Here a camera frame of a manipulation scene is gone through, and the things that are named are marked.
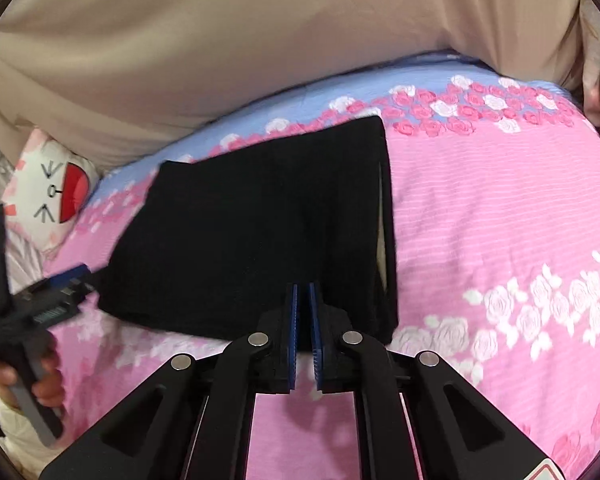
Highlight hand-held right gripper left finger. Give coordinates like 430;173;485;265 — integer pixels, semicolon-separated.
40;282;299;480

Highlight white cat face pillow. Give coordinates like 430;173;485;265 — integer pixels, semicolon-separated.
2;127;101;253

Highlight plain beige bed cover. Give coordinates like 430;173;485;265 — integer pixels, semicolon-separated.
0;0;588;181

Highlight person's left forearm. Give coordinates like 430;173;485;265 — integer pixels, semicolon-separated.
0;390;56;467

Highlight person's left hand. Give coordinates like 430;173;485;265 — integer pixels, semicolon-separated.
0;345;67;417

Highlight black pants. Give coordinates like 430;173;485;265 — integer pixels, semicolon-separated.
96;115;400;356

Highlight beige patterned cloth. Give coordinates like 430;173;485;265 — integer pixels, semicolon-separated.
577;0;600;156

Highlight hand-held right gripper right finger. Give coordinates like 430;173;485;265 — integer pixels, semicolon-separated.
307;282;566;480

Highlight pink floral bed sheet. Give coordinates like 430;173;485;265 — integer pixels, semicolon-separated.
0;50;600;480

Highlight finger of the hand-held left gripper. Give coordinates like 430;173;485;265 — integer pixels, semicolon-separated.
42;263;110;293

